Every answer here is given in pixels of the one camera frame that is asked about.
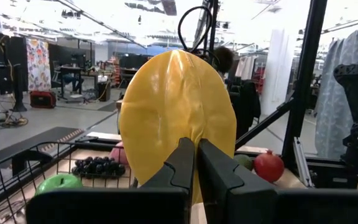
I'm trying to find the black diagonal frame brace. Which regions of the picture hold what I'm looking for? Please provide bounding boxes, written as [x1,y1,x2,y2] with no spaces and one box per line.
[234,98,295,151]

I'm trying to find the floral patterned cloth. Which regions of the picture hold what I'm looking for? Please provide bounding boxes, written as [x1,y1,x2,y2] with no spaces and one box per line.
[26,39,52,91]

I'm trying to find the black office chair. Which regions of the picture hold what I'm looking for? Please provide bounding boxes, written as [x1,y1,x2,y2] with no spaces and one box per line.
[228,79,262,139]

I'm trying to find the pink peach with green leaf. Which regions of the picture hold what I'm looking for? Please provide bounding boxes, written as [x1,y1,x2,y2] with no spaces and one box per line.
[109,141,130,166]

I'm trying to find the wide black screen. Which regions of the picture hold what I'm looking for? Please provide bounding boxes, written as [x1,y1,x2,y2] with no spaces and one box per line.
[48,43,88,68]

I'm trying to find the dark purple grape bunch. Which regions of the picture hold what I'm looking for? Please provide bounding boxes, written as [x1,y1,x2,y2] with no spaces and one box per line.
[71,156,127,179]

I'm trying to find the orange shelf rack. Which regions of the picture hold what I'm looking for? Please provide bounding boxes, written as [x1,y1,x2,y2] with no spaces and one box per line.
[107,55,121,86]

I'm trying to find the black vertical pole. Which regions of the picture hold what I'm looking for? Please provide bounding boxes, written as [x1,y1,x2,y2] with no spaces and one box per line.
[202,0,220,54]

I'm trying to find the silver frame bracket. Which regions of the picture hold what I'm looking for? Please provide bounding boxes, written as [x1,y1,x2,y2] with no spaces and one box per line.
[292,136,314,188]

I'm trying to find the black frame bottom rail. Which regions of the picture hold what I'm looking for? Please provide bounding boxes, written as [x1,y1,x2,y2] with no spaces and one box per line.
[305,155,358,189]

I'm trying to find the black waste bin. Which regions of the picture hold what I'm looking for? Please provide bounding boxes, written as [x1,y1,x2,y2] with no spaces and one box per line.
[97,81,112,102]

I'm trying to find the bright green apple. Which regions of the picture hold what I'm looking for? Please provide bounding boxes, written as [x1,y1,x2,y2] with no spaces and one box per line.
[35,173,83,196]

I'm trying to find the red pomegranate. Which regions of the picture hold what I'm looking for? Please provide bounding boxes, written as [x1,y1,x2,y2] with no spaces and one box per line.
[253,149,285,184]

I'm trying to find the coiled yellow floor cable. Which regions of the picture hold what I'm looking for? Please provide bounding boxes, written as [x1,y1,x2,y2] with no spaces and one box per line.
[2,114,29,128]

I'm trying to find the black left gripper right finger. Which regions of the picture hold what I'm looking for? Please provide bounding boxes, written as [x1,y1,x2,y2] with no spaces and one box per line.
[197,138,358,224]

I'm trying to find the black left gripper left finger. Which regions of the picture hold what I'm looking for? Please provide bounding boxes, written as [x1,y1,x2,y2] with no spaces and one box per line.
[25,138,196,224]

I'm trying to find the olive green avocado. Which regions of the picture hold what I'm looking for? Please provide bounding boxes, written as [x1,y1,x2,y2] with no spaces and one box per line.
[233,154,255,172]

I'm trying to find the grey patterned curtain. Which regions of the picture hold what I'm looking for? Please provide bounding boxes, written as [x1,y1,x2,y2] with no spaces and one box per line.
[314,30,358,158]

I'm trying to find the black office desk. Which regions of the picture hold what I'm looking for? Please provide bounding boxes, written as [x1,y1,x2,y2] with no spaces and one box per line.
[59,65,83,94]

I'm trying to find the white curtain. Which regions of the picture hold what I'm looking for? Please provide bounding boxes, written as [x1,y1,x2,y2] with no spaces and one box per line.
[261,29,295,116]

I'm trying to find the black floor mat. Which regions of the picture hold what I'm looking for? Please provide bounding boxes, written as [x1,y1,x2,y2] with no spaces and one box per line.
[0,126,86,168]

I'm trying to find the black wire basket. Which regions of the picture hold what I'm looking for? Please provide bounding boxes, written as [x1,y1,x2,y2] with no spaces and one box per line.
[0,141,136,224]

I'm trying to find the red equipment case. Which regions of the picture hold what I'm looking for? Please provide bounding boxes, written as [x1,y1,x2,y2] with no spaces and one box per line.
[29,90,57,110]

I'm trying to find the black display on stand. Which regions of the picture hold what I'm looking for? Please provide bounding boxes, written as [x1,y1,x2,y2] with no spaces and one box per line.
[0,35,29,113]

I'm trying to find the black frame post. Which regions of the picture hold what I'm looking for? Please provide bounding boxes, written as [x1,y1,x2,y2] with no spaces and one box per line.
[282,0,328,169]

